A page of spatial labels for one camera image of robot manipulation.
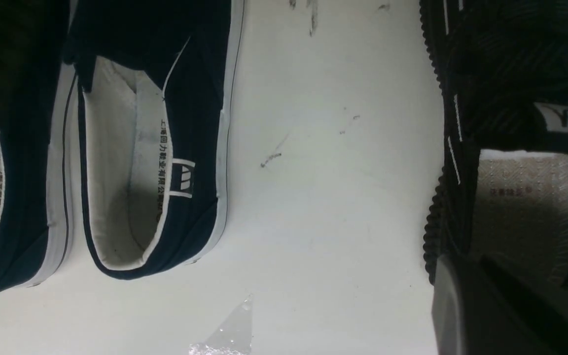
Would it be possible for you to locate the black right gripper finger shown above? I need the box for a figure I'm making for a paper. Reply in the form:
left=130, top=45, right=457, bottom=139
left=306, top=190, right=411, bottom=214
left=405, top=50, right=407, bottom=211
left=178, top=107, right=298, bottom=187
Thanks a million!
left=432, top=255, right=568, bottom=355

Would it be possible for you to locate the black knit sneaker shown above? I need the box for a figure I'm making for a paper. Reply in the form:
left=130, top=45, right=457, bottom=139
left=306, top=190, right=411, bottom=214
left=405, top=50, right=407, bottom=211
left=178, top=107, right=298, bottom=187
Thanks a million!
left=420, top=0, right=568, bottom=290

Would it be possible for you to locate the clear plastic scrap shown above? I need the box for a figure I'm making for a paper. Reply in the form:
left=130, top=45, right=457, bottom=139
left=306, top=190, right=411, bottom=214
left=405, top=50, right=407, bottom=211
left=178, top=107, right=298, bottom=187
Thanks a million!
left=188, top=294, right=254, bottom=355

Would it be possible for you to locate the navy slip-on shoe right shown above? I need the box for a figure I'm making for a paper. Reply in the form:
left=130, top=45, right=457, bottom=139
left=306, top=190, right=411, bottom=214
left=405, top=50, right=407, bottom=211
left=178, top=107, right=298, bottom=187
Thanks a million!
left=64, top=0, right=245, bottom=280

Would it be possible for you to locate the navy slip-on shoe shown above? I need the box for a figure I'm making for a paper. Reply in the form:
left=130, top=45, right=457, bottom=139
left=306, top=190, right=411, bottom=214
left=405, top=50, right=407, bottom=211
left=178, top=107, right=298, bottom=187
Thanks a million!
left=64, top=0, right=245, bottom=280
left=0, top=0, right=75, bottom=292

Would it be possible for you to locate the navy slip-on shoe left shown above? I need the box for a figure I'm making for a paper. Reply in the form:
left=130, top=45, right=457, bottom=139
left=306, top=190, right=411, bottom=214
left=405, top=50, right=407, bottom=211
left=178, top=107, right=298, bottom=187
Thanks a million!
left=0, top=0, right=75, bottom=292

